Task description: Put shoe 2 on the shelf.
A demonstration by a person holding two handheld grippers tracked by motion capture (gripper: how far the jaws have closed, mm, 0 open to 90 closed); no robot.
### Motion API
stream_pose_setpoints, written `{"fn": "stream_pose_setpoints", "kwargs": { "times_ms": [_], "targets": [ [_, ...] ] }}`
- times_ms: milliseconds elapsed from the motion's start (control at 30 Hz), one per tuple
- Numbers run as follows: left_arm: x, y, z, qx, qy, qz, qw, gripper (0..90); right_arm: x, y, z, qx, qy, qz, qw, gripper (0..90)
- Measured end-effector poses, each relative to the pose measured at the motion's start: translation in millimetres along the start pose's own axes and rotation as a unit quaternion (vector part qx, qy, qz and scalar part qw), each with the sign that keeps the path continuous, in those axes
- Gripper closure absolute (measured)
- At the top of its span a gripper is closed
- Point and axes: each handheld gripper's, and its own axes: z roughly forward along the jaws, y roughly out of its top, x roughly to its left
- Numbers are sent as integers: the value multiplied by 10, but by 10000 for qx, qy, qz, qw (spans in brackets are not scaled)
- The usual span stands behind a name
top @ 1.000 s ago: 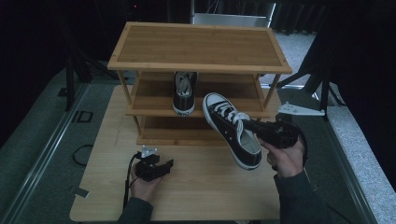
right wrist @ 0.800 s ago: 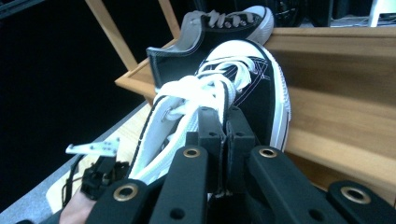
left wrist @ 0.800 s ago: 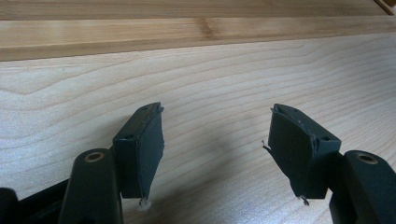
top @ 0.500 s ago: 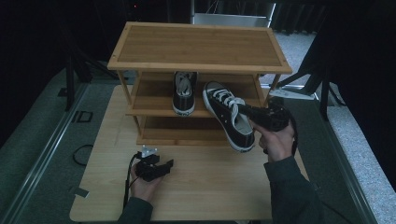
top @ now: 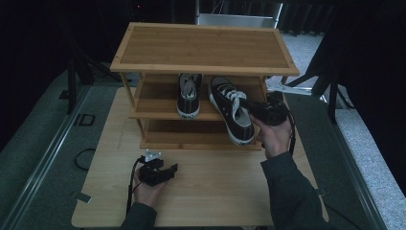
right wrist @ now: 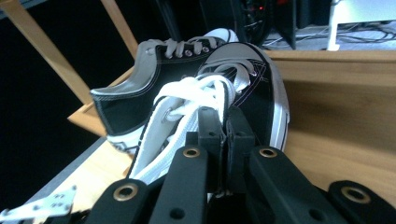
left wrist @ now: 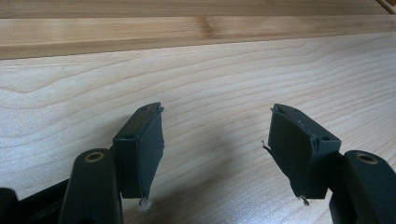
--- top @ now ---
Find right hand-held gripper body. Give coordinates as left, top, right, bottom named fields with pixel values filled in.
left=254, top=91, right=289, bottom=127

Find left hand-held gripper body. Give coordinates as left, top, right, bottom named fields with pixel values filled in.
left=138, top=149, right=169, bottom=188

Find black canvas sneaker white laces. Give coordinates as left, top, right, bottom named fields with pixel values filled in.
left=208, top=76, right=256, bottom=147
left=176, top=73, right=203, bottom=121

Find wooden three-tier shoe rack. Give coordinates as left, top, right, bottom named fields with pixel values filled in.
left=109, top=21, right=301, bottom=151

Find person's left hand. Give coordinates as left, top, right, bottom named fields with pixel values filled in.
left=132, top=167, right=168, bottom=209

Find person's right hand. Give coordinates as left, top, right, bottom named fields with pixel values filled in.
left=251, top=114, right=293, bottom=160

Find white metal bar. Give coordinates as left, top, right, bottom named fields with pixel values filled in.
left=266, top=83, right=327, bottom=104

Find black metal stand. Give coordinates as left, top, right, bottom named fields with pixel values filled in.
left=282, top=28, right=356, bottom=125
left=62, top=18, right=129, bottom=116

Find white board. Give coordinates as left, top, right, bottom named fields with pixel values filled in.
left=194, top=0, right=284, bottom=30

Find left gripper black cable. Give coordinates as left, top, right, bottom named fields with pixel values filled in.
left=125, top=155, right=147, bottom=216

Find black cable loop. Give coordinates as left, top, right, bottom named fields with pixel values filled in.
left=74, top=148, right=97, bottom=172

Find black rectangular frame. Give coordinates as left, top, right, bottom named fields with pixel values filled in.
left=73, top=113, right=97, bottom=127

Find metal floor rail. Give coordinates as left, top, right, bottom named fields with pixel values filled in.
left=0, top=85, right=92, bottom=230

